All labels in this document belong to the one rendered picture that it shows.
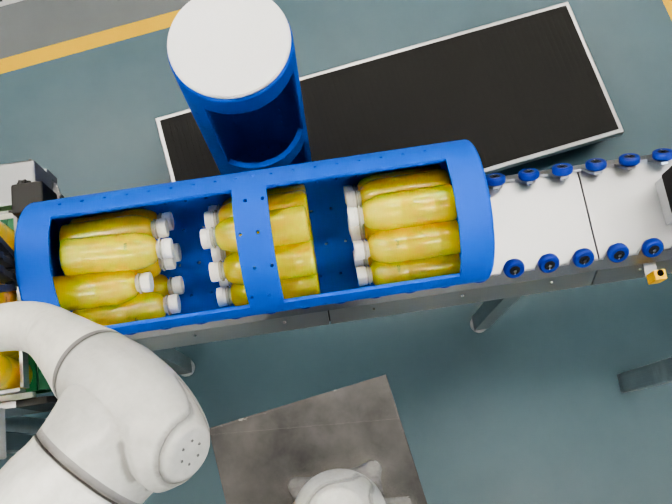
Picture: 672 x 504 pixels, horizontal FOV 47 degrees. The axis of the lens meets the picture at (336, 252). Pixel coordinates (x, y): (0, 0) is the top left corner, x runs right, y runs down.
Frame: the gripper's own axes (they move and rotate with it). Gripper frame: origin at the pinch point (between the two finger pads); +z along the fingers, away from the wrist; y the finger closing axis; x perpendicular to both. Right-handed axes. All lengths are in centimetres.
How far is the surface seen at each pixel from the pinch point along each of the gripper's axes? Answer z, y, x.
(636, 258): 23, 9, 125
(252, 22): 12, -55, 50
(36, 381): 26.1, 16.1, -7.8
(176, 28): 12, -56, 33
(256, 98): 15, -37, 48
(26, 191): 15.9, -23.7, -4.1
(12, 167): 30.2, -36.2, -12.7
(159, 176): 116, -64, 4
